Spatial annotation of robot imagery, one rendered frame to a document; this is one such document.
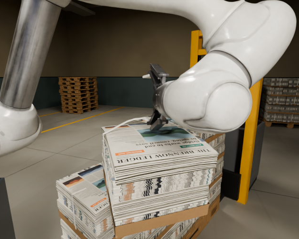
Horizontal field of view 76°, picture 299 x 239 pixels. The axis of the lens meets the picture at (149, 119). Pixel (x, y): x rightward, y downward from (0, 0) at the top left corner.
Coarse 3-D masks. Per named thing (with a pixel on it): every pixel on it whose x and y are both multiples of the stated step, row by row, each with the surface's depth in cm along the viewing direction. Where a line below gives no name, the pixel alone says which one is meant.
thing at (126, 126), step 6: (108, 126) 79; (114, 126) 77; (120, 126) 76; (126, 126) 76; (132, 126) 75; (138, 126) 74; (144, 126) 73; (150, 126) 72; (102, 132) 78; (102, 156) 80; (102, 162) 81
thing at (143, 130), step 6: (162, 126) 71; (168, 126) 71; (174, 126) 71; (180, 126) 72; (108, 132) 64; (114, 132) 65; (120, 132) 65; (126, 132) 64; (132, 132) 64; (138, 132) 64; (144, 132) 64; (150, 132) 64
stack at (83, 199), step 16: (80, 176) 105; (96, 176) 106; (64, 192) 96; (80, 192) 92; (96, 192) 92; (64, 208) 99; (80, 208) 86; (96, 208) 81; (64, 224) 104; (80, 224) 90; (96, 224) 79; (112, 224) 86; (176, 224) 134
